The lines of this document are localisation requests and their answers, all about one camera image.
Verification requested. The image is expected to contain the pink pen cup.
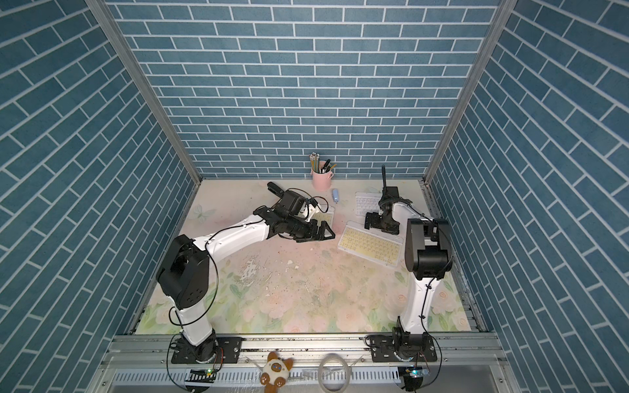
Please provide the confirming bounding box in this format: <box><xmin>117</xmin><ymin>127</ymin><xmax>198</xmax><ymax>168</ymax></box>
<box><xmin>311</xmin><ymin>161</ymin><xmax>334</xmax><ymax>192</ymax></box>

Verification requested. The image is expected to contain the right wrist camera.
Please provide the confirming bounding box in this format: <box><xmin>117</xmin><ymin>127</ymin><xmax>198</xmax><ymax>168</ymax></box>
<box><xmin>379</xmin><ymin>164</ymin><xmax>401</xmax><ymax>202</ymax></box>

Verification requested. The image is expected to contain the black stapler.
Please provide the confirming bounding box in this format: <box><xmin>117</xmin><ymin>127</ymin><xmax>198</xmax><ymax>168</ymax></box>
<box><xmin>267</xmin><ymin>182</ymin><xmax>284</xmax><ymax>198</ymax></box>

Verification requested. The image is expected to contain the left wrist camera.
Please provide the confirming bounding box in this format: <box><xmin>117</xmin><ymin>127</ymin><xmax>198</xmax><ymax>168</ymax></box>
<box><xmin>273</xmin><ymin>188</ymin><xmax>318</xmax><ymax>221</ymax></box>

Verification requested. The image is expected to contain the coiled white cable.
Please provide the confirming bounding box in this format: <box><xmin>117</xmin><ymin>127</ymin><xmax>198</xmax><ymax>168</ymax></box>
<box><xmin>317</xmin><ymin>353</ymin><xmax>352</xmax><ymax>393</ymax></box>

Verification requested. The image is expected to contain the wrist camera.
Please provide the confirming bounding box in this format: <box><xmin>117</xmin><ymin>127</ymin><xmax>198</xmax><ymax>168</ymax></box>
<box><xmin>273</xmin><ymin>188</ymin><xmax>318</xmax><ymax>221</ymax></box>
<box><xmin>379</xmin><ymin>164</ymin><xmax>401</xmax><ymax>202</ymax></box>

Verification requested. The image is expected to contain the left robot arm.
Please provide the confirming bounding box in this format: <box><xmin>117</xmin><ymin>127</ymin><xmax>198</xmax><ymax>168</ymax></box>
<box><xmin>157</xmin><ymin>206</ymin><xmax>336</xmax><ymax>363</ymax></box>

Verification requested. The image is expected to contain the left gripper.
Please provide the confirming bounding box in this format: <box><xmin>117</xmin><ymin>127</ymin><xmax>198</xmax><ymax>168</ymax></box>
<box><xmin>284</xmin><ymin>216</ymin><xmax>336</xmax><ymax>242</ymax></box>

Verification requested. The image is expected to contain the plush toy cat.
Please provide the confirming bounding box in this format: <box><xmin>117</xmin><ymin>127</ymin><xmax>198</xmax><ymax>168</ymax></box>
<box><xmin>260</xmin><ymin>351</ymin><xmax>294</xmax><ymax>393</ymax></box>

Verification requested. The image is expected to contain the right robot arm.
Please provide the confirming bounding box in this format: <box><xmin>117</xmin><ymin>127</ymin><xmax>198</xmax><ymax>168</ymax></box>
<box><xmin>365</xmin><ymin>201</ymin><xmax>454</xmax><ymax>362</ymax></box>

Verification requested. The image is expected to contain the yellow keyboard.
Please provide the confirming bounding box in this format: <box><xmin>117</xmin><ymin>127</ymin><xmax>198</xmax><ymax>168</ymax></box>
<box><xmin>311</xmin><ymin>206</ymin><xmax>335</xmax><ymax>227</ymax></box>
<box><xmin>337</xmin><ymin>221</ymin><xmax>404</xmax><ymax>268</ymax></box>

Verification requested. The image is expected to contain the white keyboard right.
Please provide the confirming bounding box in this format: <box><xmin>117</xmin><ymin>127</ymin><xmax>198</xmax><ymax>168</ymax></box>
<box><xmin>355</xmin><ymin>193</ymin><xmax>382</xmax><ymax>219</ymax></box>

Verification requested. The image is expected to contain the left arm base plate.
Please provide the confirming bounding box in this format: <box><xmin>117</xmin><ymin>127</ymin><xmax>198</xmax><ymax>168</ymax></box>
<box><xmin>169</xmin><ymin>336</ymin><xmax>243</xmax><ymax>365</ymax></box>

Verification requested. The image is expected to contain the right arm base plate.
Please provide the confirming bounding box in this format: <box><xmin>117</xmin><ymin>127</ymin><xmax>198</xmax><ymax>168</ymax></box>
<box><xmin>363</xmin><ymin>333</ymin><xmax>437</xmax><ymax>363</ymax></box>

